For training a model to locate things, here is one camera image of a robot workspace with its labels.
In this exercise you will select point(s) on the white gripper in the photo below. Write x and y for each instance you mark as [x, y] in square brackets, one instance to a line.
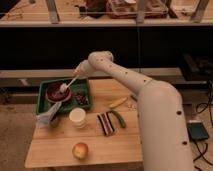
[84, 70]

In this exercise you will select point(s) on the white dish brush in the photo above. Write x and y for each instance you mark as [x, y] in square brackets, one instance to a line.
[65, 86]

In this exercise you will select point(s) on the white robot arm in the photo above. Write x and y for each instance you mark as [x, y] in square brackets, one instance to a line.
[162, 123]

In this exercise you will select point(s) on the purple bowl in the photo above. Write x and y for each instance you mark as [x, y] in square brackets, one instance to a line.
[53, 92]

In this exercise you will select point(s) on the dark red grape bunch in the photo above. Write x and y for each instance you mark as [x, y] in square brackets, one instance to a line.
[81, 99]

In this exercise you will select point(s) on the green plastic tray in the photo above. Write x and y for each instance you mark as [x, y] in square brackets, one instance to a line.
[79, 86]

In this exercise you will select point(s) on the yellow banana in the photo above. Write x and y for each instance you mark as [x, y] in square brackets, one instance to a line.
[117, 102]

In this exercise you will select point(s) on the white plastic cup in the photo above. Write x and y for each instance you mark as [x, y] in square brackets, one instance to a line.
[77, 117]

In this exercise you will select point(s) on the green cucumber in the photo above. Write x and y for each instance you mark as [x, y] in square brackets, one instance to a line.
[120, 119]

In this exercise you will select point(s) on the red yellow apple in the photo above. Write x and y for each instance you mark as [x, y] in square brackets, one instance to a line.
[80, 150]

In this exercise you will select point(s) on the black foot pedal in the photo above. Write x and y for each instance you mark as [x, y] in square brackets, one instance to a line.
[197, 131]

